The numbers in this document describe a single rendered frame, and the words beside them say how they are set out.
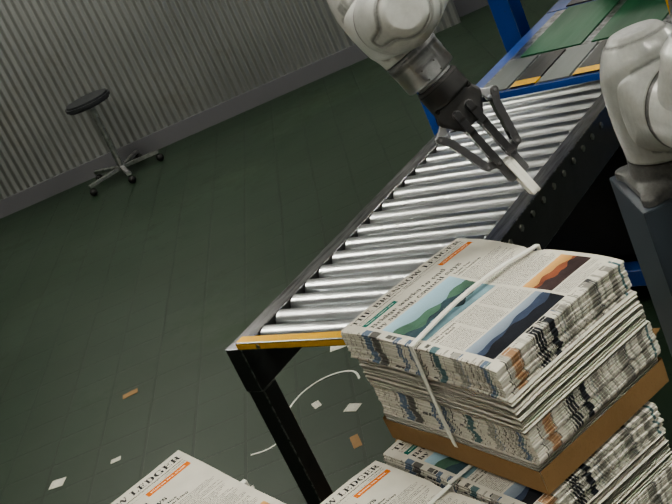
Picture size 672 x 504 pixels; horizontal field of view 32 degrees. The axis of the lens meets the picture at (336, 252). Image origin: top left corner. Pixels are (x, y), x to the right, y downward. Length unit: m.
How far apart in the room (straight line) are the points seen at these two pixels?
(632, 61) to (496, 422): 0.64
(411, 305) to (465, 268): 0.11
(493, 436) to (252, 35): 6.52
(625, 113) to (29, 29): 6.53
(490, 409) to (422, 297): 0.27
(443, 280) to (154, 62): 6.37
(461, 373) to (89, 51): 6.68
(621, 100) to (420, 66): 0.39
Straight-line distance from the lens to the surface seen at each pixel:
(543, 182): 2.79
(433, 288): 1.86
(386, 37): 1.57
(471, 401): 1.70
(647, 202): 2.01
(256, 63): 8.11
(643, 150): 2.01
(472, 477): 1.82
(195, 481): 1.66
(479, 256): 1.90
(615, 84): 1.98
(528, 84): 3.53
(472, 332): 1.70
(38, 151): 8.39
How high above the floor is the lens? 1.85
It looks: 21 degrees down
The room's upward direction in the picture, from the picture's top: 25 degrees counter-clockwise
